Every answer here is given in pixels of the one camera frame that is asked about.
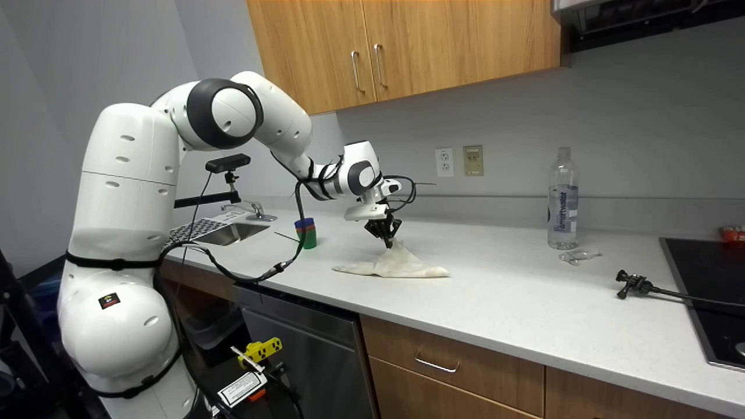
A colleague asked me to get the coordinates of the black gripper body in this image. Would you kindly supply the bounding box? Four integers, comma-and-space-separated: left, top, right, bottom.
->
366, 213, 402, 236

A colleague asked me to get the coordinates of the cream stained towel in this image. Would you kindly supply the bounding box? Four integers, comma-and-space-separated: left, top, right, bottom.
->
335, 241, 449, 280

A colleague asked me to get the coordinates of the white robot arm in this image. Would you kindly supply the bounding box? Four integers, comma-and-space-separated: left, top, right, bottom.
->
55, 70, 396, 419

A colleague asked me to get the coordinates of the stainless dishwasher front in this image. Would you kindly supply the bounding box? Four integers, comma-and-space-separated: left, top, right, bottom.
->
237, 287, 378, 419

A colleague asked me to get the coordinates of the metal sink basin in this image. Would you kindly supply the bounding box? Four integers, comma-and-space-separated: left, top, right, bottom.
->
171, 218, 264, 247

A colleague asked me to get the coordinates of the yellow black tool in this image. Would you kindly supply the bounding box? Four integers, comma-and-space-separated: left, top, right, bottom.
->
233, 338, 284, 367

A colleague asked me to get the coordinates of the clear plastic water bottle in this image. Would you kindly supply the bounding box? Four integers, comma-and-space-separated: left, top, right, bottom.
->
547, 147, 579, 248

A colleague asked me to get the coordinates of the upper wooden cabinet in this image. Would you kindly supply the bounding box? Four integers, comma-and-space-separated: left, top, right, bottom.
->
247, 0, 561, 113

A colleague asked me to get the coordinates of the white red device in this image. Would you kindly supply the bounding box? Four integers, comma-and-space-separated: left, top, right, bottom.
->
216, 373, 268, 409

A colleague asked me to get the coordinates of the black clamp tool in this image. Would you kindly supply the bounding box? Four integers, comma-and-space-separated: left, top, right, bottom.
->
615, 270, 742, 310

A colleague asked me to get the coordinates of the black range hood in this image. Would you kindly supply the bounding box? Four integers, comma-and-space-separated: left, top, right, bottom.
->
551, 0, 745, 51

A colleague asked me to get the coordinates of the black induction cooktop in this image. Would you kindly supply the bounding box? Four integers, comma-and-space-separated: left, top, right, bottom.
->
662, 236, 745, 370

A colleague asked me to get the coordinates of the red object at edge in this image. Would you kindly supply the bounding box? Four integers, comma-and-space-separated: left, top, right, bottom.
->
720, 225, 745, 243

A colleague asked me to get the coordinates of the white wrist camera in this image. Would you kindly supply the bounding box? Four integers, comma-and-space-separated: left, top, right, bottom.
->
344, 202, 388, 221

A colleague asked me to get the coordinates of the white wall outlet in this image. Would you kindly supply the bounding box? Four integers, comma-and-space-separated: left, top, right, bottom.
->
436, 149, 455, 176

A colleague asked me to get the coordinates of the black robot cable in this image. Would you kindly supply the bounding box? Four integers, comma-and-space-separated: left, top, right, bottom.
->
159, 171, 420, 287

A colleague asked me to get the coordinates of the beige wall switch plate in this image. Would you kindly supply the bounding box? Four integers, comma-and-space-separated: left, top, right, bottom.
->
464, 145, 485, 176

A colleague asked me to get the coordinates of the silver drawer handle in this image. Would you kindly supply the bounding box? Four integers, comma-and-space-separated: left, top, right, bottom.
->
414, 356, 459, 375

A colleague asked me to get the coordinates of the black camera on stand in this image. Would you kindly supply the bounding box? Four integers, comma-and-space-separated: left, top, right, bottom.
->
173, 151, 253, 211

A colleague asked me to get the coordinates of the left cabinet handle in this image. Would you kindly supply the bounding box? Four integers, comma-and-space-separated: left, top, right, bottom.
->
350, 48, 366, 94

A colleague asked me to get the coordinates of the cabinet handle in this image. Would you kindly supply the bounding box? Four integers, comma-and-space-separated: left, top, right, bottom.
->
350, 48, 366, 94
373, 42, 388, 87

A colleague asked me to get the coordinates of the right cabinet handle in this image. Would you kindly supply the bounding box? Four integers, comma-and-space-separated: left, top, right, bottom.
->
373, 42, 388, 87

